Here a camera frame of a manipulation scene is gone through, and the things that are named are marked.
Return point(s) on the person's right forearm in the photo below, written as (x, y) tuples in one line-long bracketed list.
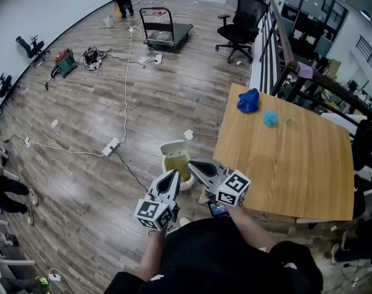
[(253, 228)]

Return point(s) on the white trash bin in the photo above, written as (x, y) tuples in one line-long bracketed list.
[(173, 150)]

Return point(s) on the purple cloth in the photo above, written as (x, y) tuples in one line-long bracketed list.
[(305, 70)]

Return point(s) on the light blue scrunched ball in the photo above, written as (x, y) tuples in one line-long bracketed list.
[(271, 118)]

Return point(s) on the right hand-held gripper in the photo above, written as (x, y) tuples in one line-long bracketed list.
[(233, 188)]

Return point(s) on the white power strip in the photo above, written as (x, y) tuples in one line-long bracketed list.
[(54, 277), (111, 146), (28, 142), (158, 59)]

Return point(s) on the black platform cart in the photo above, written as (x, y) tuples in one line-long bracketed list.
[(173, 32)]

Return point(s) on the blue cloth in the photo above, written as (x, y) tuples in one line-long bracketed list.
[(248, 101)]

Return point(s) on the person's white shoe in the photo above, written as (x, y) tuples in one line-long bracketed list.
[(185, 221)]

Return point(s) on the person's left forearm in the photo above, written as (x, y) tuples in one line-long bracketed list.
[(152, 256)]

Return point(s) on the crumpled white paper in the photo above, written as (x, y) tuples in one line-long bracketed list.
[(188, 134)]

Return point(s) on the white basket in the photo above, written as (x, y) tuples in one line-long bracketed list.
[(108, 21)]

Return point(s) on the person's black clothing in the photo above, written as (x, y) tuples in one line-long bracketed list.
[(216, 259)]

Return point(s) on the black office chair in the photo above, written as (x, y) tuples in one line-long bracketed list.
[(31, 46), (365, 145), (2, 86), (247, 20)]

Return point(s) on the dark metal railing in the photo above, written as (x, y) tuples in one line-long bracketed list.
[(283, 38)]

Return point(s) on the red and green vacuum cleaner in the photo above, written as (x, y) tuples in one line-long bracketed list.
[(64, 63)]

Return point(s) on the wooden table with white legs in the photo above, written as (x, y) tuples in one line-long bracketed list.
[(290, 170)]

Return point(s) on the chest-mounted phone with screen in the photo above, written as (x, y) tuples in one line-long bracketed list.
[(217, 209)]

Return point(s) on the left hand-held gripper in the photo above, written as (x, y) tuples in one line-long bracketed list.
[(150, 211)]

